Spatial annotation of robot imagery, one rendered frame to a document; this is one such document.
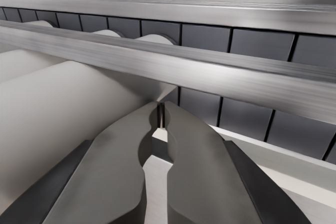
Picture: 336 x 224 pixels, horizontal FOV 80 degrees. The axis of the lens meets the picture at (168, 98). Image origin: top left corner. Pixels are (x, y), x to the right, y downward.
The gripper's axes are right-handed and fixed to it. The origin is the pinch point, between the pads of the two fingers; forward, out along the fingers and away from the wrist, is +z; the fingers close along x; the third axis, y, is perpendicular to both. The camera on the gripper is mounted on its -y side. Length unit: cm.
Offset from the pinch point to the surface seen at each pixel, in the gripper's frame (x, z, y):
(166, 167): 0.2, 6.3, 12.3
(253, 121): 7.0, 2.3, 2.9
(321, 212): 16.8, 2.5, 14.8
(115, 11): -4.3, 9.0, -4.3
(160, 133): -0.2, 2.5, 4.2
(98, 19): -6.3, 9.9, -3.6
